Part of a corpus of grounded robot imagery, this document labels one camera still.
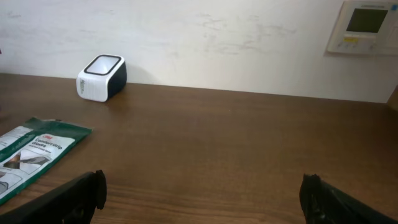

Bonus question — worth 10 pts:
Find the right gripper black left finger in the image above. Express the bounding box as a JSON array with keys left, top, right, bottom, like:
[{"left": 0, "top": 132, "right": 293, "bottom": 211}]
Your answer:
[{"left": 1, "top": 170, "right": 107, "bottom": 224}]

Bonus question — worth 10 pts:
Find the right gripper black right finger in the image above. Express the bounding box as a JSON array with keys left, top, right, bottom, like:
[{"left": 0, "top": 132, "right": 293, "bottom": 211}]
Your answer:
[{"left": 299, "top": 174, "right": 397, "bottom": 224}]

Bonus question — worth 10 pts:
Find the white barcode scanner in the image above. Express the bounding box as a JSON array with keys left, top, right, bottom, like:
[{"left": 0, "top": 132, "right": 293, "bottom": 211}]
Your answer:
[{"left": 76, "top": 54, "right": 127, "bottom": 102}]

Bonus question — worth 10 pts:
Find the beige wall control panel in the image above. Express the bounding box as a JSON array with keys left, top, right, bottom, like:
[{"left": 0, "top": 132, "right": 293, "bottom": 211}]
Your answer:
[{"left": 326, "top": 1, "right": 397, "bottom": 55}]

